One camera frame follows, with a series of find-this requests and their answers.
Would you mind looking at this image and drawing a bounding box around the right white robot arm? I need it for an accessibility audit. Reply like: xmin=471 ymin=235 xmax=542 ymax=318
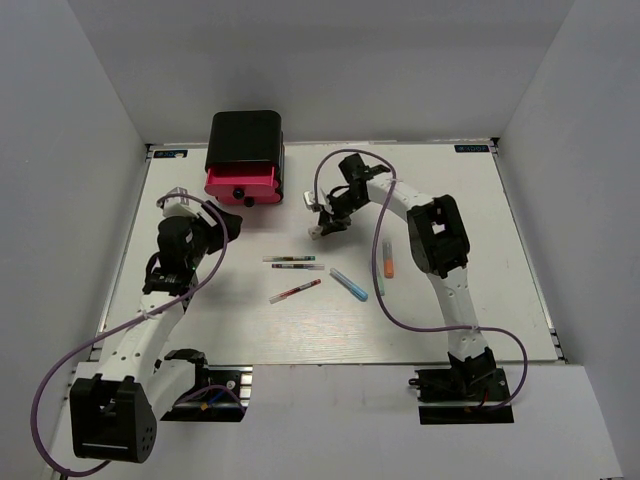
xmin=303 ymin=148 xmax=496 ymax=399

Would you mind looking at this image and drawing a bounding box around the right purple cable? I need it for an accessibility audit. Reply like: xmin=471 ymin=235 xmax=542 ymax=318
xmin=313 ymin=149 xmax=528 ymax=412

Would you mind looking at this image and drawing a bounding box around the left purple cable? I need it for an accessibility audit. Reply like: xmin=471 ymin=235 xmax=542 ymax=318
xmin=30 ymin=194 xmax=249 ymax=475

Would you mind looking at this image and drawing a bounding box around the orange highlighter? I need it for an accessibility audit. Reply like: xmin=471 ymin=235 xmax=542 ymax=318
xmin=382 ymin=240 xmax=395 ymax=279

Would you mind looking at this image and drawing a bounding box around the left blue table label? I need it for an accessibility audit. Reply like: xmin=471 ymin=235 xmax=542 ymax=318
xmin=153 ymin=150 xmax=188 ymax=159

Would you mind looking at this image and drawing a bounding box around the white eraser box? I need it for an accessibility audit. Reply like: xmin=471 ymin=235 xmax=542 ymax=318
xmin=308 ymin=225 xmax=324 ymax=240

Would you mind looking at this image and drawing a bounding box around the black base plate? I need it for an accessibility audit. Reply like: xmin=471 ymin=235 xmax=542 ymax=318
xmin=162 ymin=366 xmax=253 ymax=423
xmin=408 ymin=368 xmax=514 ymax=426

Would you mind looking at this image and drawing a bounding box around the pink top drawer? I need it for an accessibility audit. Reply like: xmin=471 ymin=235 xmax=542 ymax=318
xmin=204 ymin=162 xmax=280 ymax=205

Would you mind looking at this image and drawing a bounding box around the right blue table label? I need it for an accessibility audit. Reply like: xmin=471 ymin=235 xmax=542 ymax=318
xmin=454 ymin=144 xmax=490 ymax=153

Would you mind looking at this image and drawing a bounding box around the black drawer cabinet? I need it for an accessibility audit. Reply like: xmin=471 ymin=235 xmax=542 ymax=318
xmin=204 ymin=110 xmax=285 ymax=191

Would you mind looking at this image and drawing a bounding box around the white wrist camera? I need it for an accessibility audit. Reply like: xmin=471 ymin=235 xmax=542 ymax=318
xmin=303 ymin=190 xmax=325 ymax=213
xmin=158 ymin=187 xmax=200 ymax=218

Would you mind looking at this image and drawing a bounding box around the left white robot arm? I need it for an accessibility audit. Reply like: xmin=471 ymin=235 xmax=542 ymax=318
xmin=69 ymin=204 xmax=243 ymax=463

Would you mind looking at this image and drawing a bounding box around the red gel pen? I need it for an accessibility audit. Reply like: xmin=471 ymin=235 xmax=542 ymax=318
xmin=269 ymin=279 xmax=321 ymax=304

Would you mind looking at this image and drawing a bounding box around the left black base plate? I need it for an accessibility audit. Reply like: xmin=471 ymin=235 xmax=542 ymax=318
xmin=162 ymin=366 xmax=253 ymax=423

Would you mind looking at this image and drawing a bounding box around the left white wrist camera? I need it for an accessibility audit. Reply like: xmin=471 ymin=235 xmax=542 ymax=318
xmin=158 ymin=187 xmax=200 ymax=218

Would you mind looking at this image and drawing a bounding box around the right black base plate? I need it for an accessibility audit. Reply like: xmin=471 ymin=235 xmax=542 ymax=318
xmin=408 ymin=368 xmax=514 ymax=426

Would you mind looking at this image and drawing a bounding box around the blue table label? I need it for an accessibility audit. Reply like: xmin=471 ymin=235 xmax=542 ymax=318
xmin=153 ymin=150 xmax=188 ymax=159
xmin=454 ymin=144 xmax=490 ymax=153

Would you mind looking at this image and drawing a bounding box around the blue highlighter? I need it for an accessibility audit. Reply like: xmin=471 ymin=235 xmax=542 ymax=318
xmin=329 ymin=268 xmax=368 ymax=302

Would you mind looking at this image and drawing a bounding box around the purple gel pen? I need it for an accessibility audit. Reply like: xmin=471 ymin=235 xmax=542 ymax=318
xmin=271 ymin=263 xmax=325 ymax=271

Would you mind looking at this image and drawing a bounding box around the purple cable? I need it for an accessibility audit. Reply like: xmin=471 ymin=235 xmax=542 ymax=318
xmin=30 ymin=194 xmax=249 ymax=475
xmin=313 ymin=149 xmax=528 ymax=412

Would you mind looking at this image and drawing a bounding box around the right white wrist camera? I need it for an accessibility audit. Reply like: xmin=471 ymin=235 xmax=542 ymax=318
xmin=303 ymin=190 xmax=325 ymax=213

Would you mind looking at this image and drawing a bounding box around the green highlighter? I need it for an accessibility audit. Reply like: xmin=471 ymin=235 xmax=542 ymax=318
xmin=369 ymin=260 xmax=386 ymax=297

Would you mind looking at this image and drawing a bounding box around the green gel pen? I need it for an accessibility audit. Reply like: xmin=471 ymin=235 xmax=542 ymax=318
xmin=262 ymin=255 xmax=316 ymax=263

